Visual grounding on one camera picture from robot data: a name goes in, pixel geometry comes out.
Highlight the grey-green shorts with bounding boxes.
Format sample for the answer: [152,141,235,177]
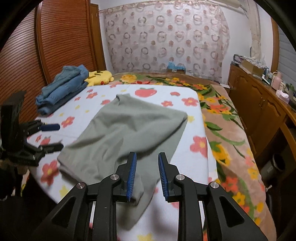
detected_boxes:
[58,94,188,230]

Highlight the floral brown bed blanket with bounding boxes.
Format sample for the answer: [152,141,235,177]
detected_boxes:
[114,73,276,240]

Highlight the folded blue denim jeans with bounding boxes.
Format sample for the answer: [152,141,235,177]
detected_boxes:
[36,65,89,116]

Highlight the yellow plush toy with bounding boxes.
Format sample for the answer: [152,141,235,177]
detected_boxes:
[85,70,114,87]

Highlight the brown louvered wardrobe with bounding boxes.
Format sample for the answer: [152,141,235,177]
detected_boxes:
[1,1,106,122]

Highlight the brown wooden sideboard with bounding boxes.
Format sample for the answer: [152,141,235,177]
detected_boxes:
[228,64,295,169]

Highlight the pink tissue pack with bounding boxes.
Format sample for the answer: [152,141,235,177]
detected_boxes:
[276,90,290,104]

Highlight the patterned lace curtain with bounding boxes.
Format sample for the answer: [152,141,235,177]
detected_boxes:
[102,1,230,82]

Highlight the pink kettle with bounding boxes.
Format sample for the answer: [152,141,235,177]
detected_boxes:
[271,71,282,90]

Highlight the cardboard box on sideboard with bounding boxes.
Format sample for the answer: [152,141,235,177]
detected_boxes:
[240,59,265,77]

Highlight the blue toy on bed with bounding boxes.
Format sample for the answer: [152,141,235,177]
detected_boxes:
[166,61,186,74]

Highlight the grey window shutter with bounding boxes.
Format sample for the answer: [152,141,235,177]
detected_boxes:
[278,27,296,88]

